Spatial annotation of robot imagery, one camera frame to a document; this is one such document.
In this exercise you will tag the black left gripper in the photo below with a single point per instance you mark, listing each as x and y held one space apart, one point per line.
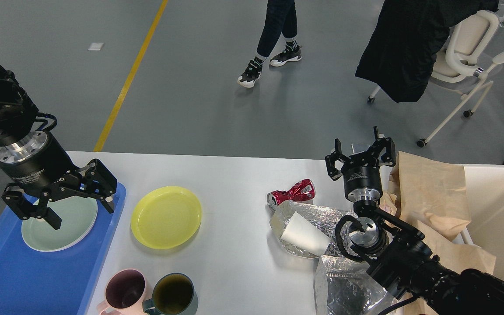
38 160

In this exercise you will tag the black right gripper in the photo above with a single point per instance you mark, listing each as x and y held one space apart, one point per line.
361 175

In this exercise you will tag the pink mug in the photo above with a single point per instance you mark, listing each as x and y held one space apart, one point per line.
124 294

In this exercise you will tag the dark teal mug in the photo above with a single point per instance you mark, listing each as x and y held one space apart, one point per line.
173 294

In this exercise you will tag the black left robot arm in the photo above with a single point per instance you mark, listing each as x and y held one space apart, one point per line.
18 117

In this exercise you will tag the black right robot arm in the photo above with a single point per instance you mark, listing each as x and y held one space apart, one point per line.
395 251

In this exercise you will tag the pale green plate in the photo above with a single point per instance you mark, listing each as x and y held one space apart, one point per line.
78 217

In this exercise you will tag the crushed red soda can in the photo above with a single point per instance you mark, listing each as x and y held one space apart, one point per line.
301 191

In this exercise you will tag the crumpled silver foil bag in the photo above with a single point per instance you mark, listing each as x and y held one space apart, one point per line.
322 217

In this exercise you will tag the brown paper bag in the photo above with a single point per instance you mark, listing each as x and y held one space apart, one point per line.
432 197

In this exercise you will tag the white paper cup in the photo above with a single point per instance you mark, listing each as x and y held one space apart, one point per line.
303 234

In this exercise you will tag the blue plastic tray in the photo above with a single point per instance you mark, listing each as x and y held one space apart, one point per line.
53 283

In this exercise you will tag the yellow plastic plate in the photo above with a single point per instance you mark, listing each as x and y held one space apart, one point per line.
166 217

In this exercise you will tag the black jacket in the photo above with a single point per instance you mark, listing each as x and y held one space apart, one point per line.
400 55

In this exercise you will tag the silver foil bag front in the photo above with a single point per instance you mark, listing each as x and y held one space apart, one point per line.
343 287

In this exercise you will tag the white office chair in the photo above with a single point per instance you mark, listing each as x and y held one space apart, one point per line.
462 67

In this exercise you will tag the person in dark jeans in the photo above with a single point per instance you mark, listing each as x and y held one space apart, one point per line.
281 20

